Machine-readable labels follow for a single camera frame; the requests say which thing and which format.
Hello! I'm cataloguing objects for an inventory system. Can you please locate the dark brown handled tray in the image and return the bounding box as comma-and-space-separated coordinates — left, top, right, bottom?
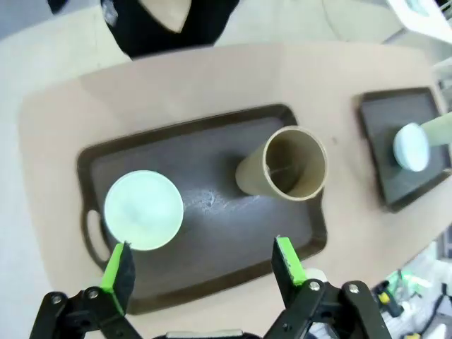
358, 86, 452, 213
76, 102, 328, 316

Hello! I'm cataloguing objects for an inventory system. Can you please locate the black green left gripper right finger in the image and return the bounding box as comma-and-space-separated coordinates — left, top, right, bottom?
271, 235, 393, 339

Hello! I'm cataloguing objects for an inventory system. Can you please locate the yellow black tool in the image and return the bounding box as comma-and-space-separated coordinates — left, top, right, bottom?
377, 280, 404, 318

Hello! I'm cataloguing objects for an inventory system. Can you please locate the person in black shirt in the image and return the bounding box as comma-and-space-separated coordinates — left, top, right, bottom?
47, 0, 236, 59

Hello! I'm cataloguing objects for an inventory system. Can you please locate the light green bowl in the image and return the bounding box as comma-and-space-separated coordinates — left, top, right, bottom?
104, 170, 184, 252

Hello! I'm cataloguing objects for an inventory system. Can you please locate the tall light green cup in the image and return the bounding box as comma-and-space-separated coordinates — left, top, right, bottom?
422, 112, 452, 148

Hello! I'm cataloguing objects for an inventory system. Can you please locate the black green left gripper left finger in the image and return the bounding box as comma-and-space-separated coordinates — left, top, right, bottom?
30, 240, 137, 339

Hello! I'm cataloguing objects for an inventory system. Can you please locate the tall brown cup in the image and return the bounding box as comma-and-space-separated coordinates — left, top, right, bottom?
234, 126, 329, 202

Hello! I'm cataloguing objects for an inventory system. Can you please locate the light blue bowl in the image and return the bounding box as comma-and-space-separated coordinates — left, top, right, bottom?
393, 122, 431, 173

